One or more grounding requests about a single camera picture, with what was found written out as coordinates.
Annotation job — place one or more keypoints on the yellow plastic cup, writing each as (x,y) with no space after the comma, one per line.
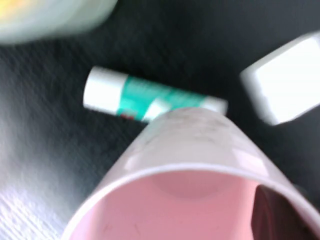
(3,7)

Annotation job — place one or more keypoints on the white cube block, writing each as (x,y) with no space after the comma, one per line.
(285,82)

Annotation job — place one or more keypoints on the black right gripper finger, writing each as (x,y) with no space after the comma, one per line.
(282,220)

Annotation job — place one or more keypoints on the green white glue stick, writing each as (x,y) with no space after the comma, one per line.
(130,97)

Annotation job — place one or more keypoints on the pale green plastic cup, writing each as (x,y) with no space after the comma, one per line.
(62,17)

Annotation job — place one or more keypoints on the pink plastic cup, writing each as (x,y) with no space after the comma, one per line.
(175,212)

